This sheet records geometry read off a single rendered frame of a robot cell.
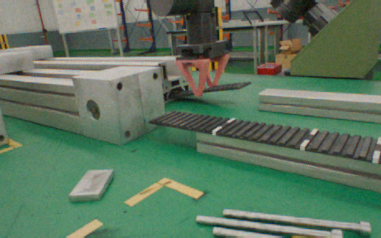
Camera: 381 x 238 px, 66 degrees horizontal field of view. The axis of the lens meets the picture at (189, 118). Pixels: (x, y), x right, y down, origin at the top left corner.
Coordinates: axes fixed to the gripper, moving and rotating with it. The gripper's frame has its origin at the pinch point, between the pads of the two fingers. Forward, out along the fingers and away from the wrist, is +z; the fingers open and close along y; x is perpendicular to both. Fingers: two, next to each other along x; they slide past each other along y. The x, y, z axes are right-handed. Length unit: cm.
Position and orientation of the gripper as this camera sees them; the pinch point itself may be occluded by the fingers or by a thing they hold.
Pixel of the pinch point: (205, 89)
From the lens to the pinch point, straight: 59.5
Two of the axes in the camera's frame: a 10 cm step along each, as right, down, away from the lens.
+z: 0.9, 9.5, 3.0
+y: -5.9, 3.0, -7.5
